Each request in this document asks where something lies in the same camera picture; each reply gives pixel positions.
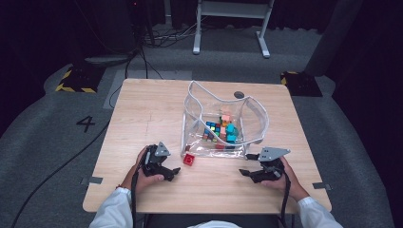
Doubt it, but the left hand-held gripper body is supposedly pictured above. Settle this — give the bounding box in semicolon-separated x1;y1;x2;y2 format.
141;142;171;177

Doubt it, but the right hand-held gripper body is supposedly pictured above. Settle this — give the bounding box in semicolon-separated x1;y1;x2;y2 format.
253;146;291;183

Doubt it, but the multicoloured puzzle cube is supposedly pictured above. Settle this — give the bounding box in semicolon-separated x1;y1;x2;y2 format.
203;121;221;141

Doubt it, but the person's left hand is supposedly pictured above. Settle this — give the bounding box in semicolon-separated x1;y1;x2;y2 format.
122;145;165;192

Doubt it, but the person's right hand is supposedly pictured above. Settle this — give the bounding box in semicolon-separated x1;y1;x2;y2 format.
260;156;310;202

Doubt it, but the grey tape strip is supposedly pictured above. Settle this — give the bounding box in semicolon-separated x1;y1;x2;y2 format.
312;181;333;191
80;176;104;185

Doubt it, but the person's white shirt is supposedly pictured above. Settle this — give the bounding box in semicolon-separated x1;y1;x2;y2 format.
186;220;241;228

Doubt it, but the black yellow striped stand base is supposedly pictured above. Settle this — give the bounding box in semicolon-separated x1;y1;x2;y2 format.
55;65;107;94
279;70;323;98

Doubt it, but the flat grey stand base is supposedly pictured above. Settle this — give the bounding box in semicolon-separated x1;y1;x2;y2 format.
85;55;131;66

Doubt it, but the grey upright panel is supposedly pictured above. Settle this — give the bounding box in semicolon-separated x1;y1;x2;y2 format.
303;0;364;77

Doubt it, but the black equipment box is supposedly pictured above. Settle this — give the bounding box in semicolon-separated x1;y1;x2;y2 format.
126;0;156;48

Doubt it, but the right hand-held gripper cable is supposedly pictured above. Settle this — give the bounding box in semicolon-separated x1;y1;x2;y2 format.
279;172;292;228

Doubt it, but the hand-held gripper cable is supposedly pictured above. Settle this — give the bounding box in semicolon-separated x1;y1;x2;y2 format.
279;172;292;228
130;169;141;228

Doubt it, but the left hand-held gripper cable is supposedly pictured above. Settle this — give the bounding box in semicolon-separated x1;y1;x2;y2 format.
130;169;141;228

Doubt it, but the looped black floor cable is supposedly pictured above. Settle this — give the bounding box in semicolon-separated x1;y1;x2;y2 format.
108;47;164;110

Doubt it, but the long black floor cable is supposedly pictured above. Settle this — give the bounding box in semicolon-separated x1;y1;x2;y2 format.
10;120;112;228

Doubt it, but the bundle of floor cables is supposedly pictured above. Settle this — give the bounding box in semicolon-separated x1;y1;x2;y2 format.
142;18;203;48

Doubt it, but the white metal desk frame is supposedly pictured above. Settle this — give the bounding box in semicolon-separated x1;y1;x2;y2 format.
192;0;276;59

